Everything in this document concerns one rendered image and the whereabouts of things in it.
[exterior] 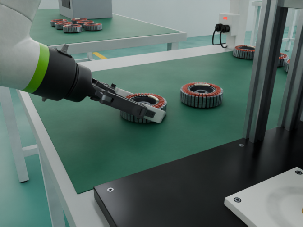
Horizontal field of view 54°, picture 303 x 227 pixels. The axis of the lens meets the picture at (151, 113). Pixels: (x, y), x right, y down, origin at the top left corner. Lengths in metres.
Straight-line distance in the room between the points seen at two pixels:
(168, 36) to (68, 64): 1.26
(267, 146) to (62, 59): 0.41
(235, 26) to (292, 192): 1.02
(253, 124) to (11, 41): 0.44
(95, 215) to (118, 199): 0.04
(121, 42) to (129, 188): 1.26
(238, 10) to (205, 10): 4.57
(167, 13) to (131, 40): 3.84
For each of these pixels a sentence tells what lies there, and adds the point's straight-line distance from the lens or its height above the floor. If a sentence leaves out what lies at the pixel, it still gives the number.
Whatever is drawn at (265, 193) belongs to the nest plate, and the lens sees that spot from 0.45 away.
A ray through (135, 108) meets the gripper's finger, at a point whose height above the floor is 0.81.
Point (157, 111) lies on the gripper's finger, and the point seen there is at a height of 0.78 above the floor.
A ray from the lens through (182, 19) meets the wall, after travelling 5.68.
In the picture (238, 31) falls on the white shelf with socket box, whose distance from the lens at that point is 1.41.
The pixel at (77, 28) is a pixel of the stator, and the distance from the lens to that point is 1.86.
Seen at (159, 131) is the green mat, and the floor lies 0.75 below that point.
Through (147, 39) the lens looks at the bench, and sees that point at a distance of 1.71.
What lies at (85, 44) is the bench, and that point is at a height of 0.74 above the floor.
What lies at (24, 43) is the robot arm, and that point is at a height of 0.96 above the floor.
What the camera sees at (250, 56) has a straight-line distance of 1.26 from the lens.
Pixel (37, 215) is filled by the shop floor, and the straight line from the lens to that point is 1.61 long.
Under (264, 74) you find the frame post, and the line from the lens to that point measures 0.54.
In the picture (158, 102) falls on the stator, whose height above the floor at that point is 0.78.
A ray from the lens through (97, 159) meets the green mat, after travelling 0.56.
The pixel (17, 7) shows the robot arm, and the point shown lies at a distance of 0.53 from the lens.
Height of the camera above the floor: 1.06
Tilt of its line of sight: 25 degrees down
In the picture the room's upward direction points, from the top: straight up
